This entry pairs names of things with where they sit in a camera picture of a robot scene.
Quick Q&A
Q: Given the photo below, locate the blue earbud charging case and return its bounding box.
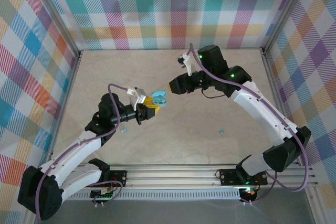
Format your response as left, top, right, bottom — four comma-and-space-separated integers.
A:
151, 90, 168, 109

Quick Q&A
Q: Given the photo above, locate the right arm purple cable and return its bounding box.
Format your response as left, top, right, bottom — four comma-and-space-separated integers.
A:
189, 42, 310, 205

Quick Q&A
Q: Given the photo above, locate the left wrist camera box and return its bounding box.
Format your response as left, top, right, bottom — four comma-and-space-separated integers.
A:
127, 86, 146, 112

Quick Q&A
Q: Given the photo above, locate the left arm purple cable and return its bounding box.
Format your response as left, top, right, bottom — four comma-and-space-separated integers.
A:
36, 83, 132, 221

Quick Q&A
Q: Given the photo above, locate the aluminium table side rail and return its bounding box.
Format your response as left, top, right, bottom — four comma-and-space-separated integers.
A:
259, 47, 300, 166
46, 50, 83, 169

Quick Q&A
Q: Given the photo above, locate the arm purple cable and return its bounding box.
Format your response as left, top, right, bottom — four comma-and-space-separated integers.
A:
36, 83, 132, 221
189, 42, 310, 205

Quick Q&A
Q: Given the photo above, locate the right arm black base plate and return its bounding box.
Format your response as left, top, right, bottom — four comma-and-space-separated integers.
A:
219, 168, 269, 186

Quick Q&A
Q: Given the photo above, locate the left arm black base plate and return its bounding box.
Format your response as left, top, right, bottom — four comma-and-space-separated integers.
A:
99, 170, 128, 188

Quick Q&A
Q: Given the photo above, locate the aluminium mounting rail beam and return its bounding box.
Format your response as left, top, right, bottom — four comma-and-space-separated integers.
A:
39, 163, 319, 190

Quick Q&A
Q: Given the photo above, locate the perforated grey cable tray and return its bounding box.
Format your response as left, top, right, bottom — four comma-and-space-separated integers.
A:
61, 191, 242, 201

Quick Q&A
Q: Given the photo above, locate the aluminium frame post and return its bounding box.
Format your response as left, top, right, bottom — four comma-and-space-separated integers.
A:
26, 0, 82, 57
261, 0, 315, 53

